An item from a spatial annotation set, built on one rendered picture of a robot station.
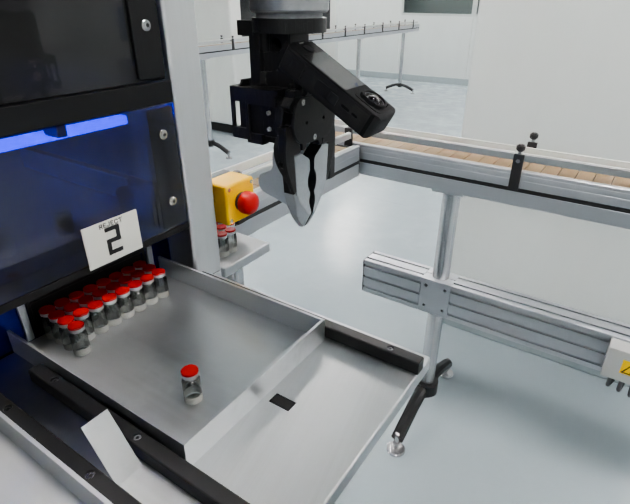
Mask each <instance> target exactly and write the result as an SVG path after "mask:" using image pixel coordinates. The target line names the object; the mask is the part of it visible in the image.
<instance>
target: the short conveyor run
mask: <svg viewBox="0 0 630 504"><path fill-rule="evenodd" d="M349 139H351V133H350V132H347V133H344V134H342V135H339V136H337V137H335V147H334V153H333V157H332V162H331V166H330V171H329V175H328V178H326V183H325V187H324V190H323V193H322V195H324V194H326V193H328V192H329V191H331V190H333V189H335V188H337V187H339V186H341V185H342V184H344V183H346V182H348V181H350V180H352V179H353V178H355V177H357V176H359V169H360V146H359V145H352V146H345V145H340V144H339V143H342V142H344V141H346V140H349ZM273 152H274V151H270V152H267V153H265V154H262V155H259V156H256V157H254V158H251V159H248V160H246V161H243V162H240V163H237V164H235V165H232V166H229V167H227V168H224V169H225V170H229V171H230V172H231V171H232V172H236V173H241V174H245V175H249V176H252V178H253V192H254V193H256V194H257V196H258V197H259V207H258V209H257V211H256V212H255V213H253V214H251V215H249V216H247V217H245V218H243V219H241V220H239V221H237V222H235V226H234V227H235V228H236V232H237V233H240V234H243V235H247V236H248V235H250V234H252V233H254V232H256V231H257V230H259V229H261V228H263V227H265V226H267V225H268V224H270V223H272V222H274V221H276V220H278V219H280V218H281V217H283V216H285V215H287V214H289V213H290V210H289V208H288V206H287V205H286V204H284V203H283V202H281V201H279V200H277V199H276V198H274V197H272V196H270V195H268V194H267V193H265V192H263V191H262V189H261V188H260V186H259V182H258V179H259V175H260V174H261V173H263V172H266V171H268V170H271V169H272V166H273V161H272V155H273ZM269 160H271V161H269ZM267 161H268V162H267ZM264 162H266V163H264ZM261 163H263V164H261ZM259 164H260V165H259ZM256 165H258V166H256ZM254 166H255V167H254ZM251 167H253V168H251ZM249 168H250V169H249ZM246 169H248V170H246ZM244 170H245V171H244ZM241 171H243V172H241Z"/></svg>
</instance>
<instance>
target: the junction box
mask: <svg viewBox="0 0 630 504"><path fill-rule="evenodd" d="M600 374H601V375H603V376H606V377H609V378H611V379H614V380H617V381H620V382H623V383H626V384H629V385H630V343H629V342H625V341H622V340H619V339H616V338H611V340H610V343H609V345H608V348H607V351H606V354H605V357H604V360H603V363H602V367H601V371H600Z"/></svg>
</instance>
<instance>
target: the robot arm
mask: <svg viewBox="0 0 630 504"><path fill-rule="evenodd" d="M249 10H250V11H251V12H252V13H256V17H251V18H252V20H237V34H238V35H243V36H249V50H250V68H251V77H250V78H245V79H241V81H240V83H239V84H235V85H230V86H229V87H230V100H231V113H232V126H233V137H238V138H243V139H248V142H249V143H254V144H260V145H265V144H267V143H269V142H271V143H274V147H273V151H274V152H273V155H272V161H273V166H272V169H271V170H268V171H266V172H263V173H261V174H260V175H259V179H258V182H259V186H260V188H261V189H262V191H263V192H265V193H267V194H268V195H270V196H272V197H274V198H276V199H277V200H279V201H281V202H283V203H284V204H286V205H287V206H288V208H289V210H290V213H291V215H292V217H293V219H294V220H295V222H296V223H297V224H298V226H301V227H304V226H305V225H307V224H308V223H309V221H310V220H311V218H312V216H313V215H314V213H315V211H316V209H317V206H318V203H319V201H320V198H321V196H322V193H323V190H324V187H325V183H326V178H328V175H329V171H330V166H331V162H332V157H333V153H334V147H335V115H336V116H337V117H338V118H339V119H341V120H342V121H343V122H344V123H345V124H347V125H348V126H349V127H350V128H351V129H353V130H354V131H355V132H356V133H357V134H359V135H360V136H361V137H362V138H369V137H371V136H373V135H375V134H377V133H379V132H381V131H383V130H385V128H386V126H387V125H388V123H389V122H390V120H391V119H392V117H393V116H394V114H395V108H394V107H393V106H392V105H390V104H389V103H388V102H387V101H386V100H385V99H384V98H383V97H382V96H381V95H380V94H378V93H376V92H375V91H374V90H372V89H371V88H369V87H368V86H367V85H366V84H364V83H363V82H362V81H361V80H359V79H358V78H357V77H356V76H355V75H353V74H352V73H351V72H350V71H348V70H347V69H346V68H345V67H343V66H342V65H341V64H340V63H338V62H337V61H336V60H335V59H333V58H332V57H331V56H330V55H329V54H327V53H326V52H325V51H324V50H322V49H321V48H320V47H319V46H317V45H316V44H315V43H314V42H312V41H310V42H309V34H315V33H324V32H326V30H327V17H323V13H327V11H328V10H329V0H249ZM235 101H239V104H240V119H241V127H240V126H237V120H236V106H235Z"/></svg>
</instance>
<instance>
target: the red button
mask: <svg viewBox="0 0 630 504"><path fill-rule="evenodd" d="M258 207H259V197H258V196H257V194H256V193H254V192H251V191H244V192H243V193H242V194H241V195H240V197H239V199H238V209H239V211H240V212H241V213H244V214H247V215H251V214H253V213H255V212H256V211H257V209H258Z"/></svg>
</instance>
